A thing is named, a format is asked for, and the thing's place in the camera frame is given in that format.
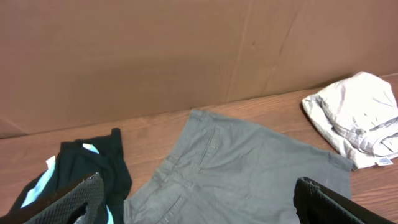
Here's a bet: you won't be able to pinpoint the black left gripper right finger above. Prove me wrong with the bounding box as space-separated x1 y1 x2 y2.
293 177 394 224

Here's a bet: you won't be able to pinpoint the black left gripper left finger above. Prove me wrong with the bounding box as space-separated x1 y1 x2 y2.
1 173 104 224

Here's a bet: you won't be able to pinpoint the grey shorts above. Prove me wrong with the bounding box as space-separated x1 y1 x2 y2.
124 110 353 224

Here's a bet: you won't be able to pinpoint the black garment with blue stripes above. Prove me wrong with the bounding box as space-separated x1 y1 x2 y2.
10 128 132 223

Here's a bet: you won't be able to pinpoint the beige folded shorts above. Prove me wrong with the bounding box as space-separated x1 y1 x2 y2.
302 72 397 169

